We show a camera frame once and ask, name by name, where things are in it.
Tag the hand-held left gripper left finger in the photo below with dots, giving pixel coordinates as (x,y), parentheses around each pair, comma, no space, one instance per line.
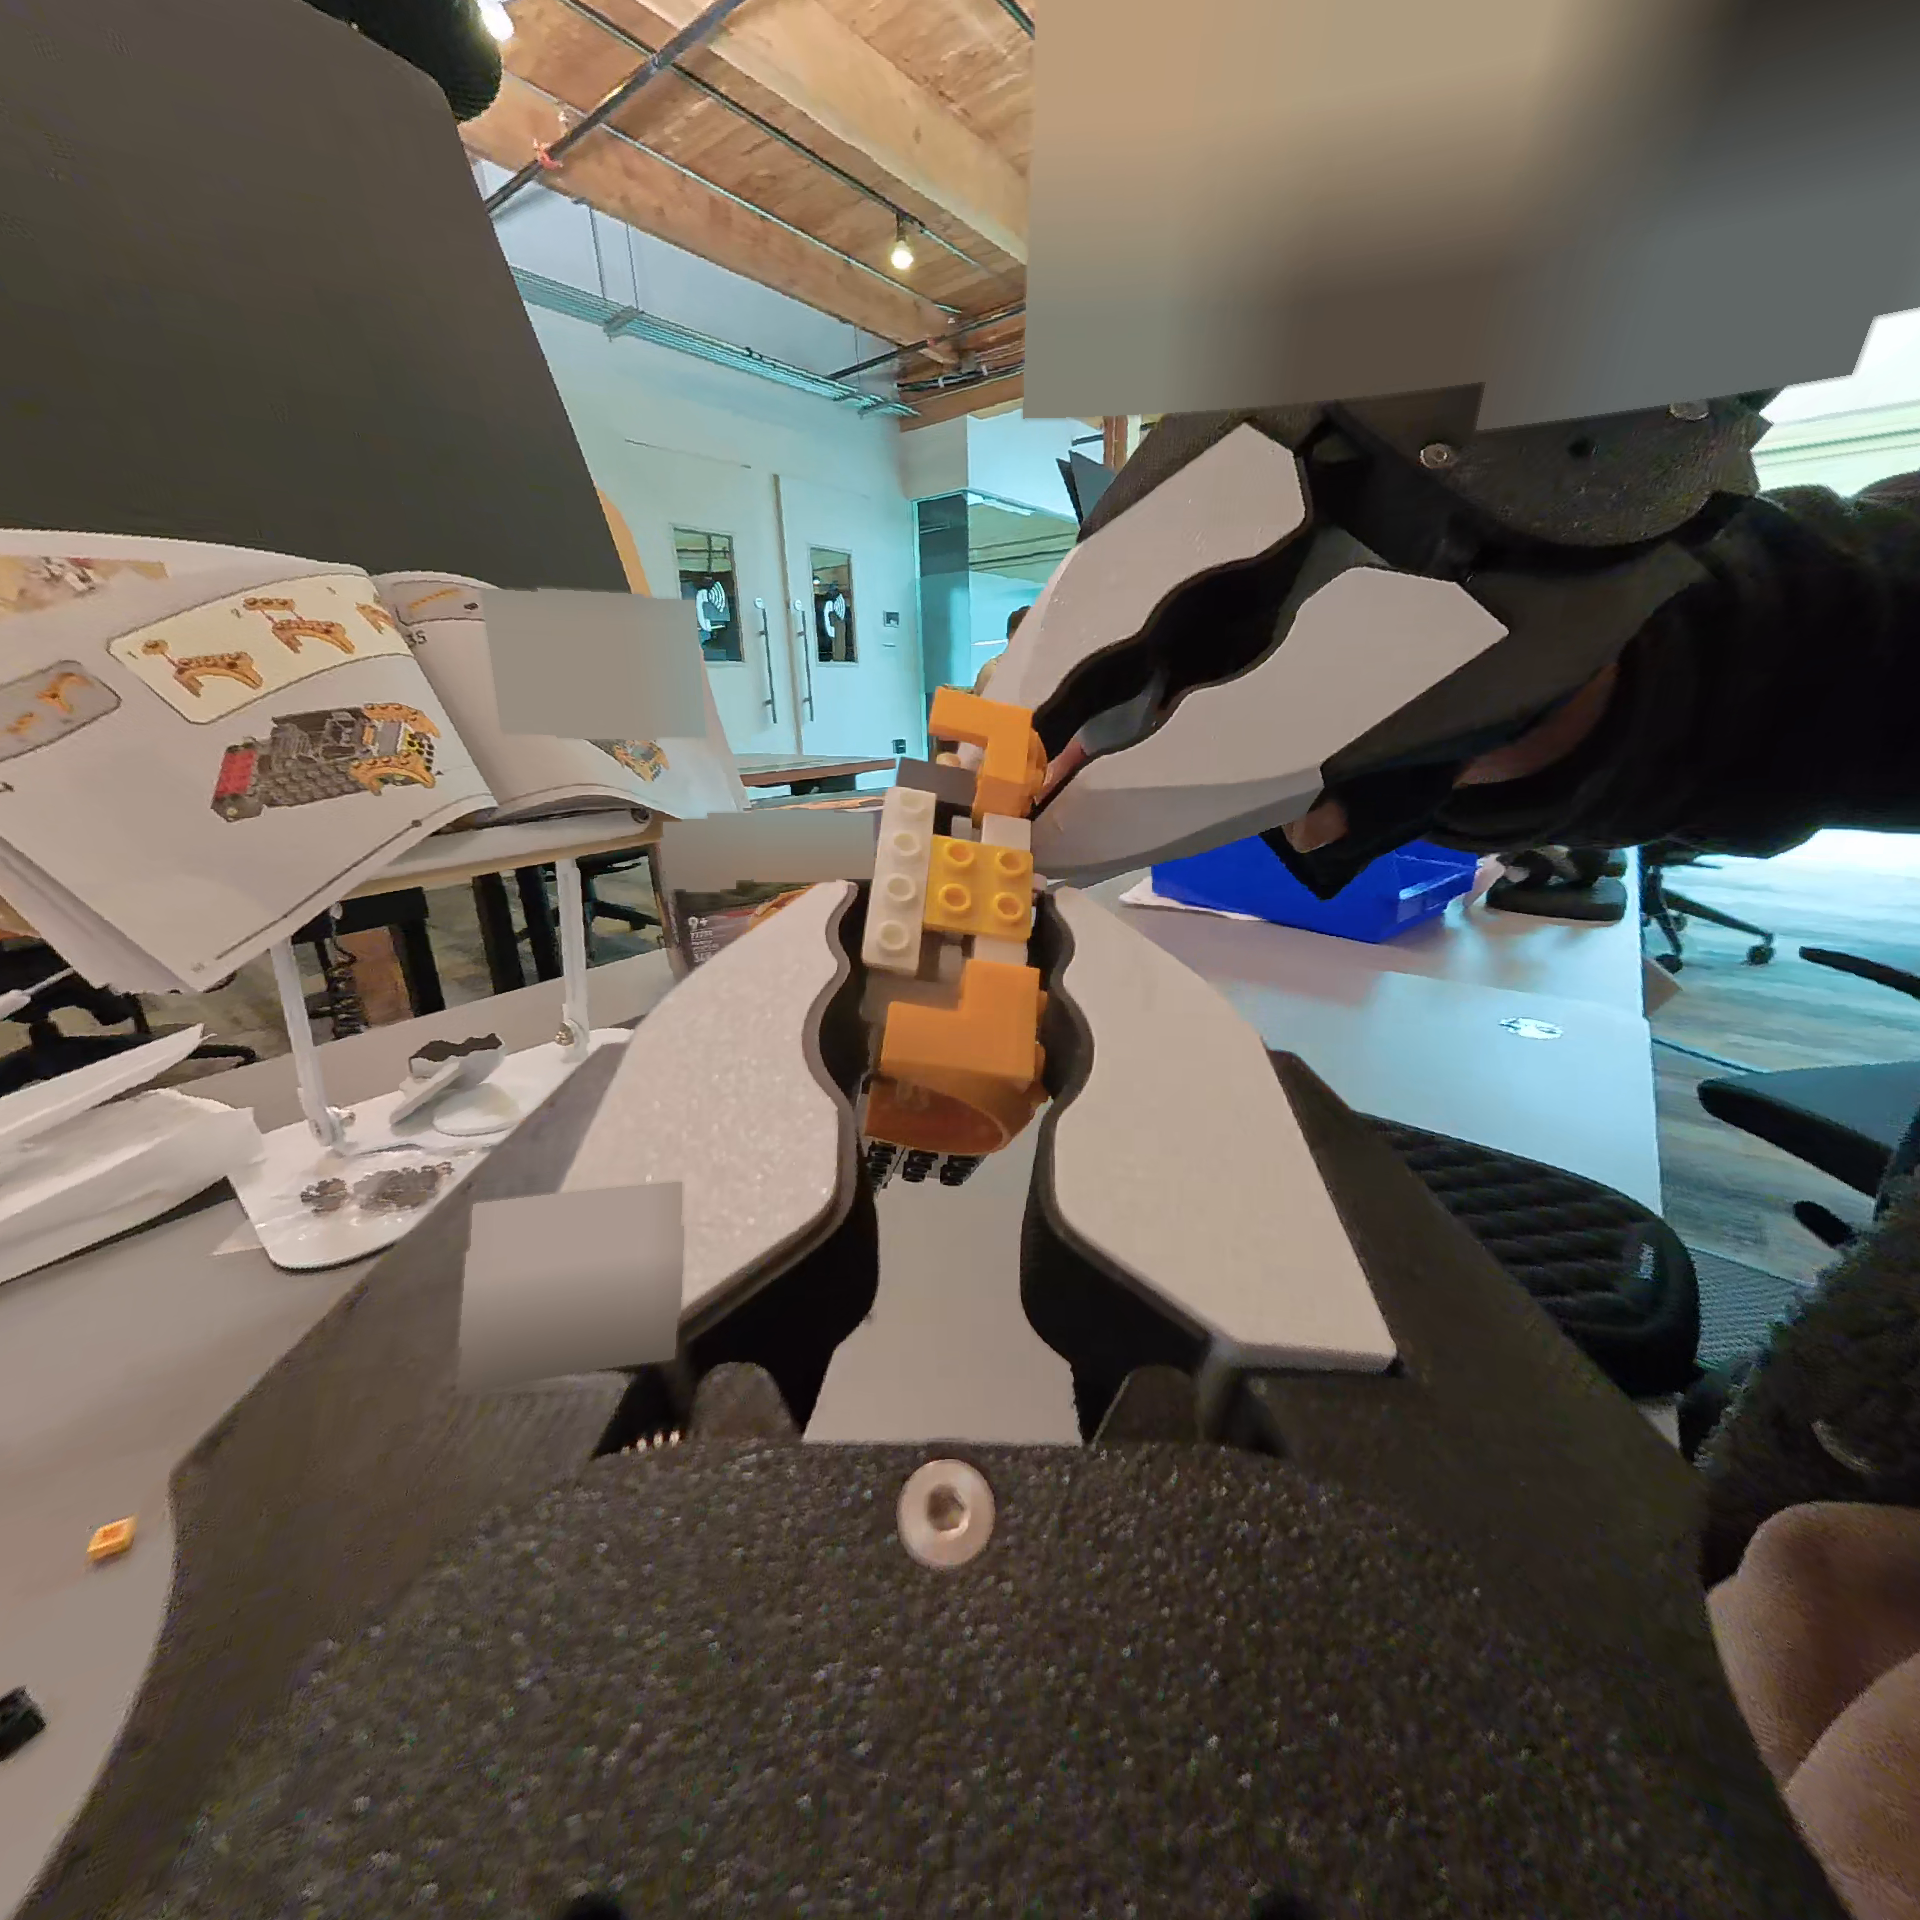
(720,1109)

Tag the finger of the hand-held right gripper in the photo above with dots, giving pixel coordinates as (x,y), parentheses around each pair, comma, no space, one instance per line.
(1155,541)
(1318,692)

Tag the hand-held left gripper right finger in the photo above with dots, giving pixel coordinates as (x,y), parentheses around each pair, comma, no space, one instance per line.
(1184,1170)

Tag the black orange lego car chassis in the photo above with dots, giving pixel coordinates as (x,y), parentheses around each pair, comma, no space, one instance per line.
(960,1049)

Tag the person's right forearm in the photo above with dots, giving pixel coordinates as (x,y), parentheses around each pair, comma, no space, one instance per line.
(1875,645)

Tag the lego instruction booklet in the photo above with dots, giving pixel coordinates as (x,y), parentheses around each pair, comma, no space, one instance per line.
(225,751)

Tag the small orange lego tile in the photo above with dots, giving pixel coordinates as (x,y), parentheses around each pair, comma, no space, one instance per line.
(112,1541)

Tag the person's right hand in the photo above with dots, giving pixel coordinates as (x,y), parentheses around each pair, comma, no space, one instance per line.
(1545,751)

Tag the blue storage bin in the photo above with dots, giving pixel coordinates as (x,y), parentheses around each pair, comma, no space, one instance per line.
(1244,886)

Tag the grey laptop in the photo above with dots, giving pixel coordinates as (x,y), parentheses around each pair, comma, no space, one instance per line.
(1469,1096)

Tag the clear bag of small parts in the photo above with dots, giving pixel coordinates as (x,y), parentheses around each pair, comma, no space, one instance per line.
(376,1190)

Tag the ceiling track light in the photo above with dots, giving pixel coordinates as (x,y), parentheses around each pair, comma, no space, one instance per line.
(901,252)
(493,18)

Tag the white plastic bag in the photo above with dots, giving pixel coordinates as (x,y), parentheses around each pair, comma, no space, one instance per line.
(118,1156)

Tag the dark grey panel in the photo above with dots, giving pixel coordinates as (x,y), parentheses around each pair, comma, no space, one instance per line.
(225,301)

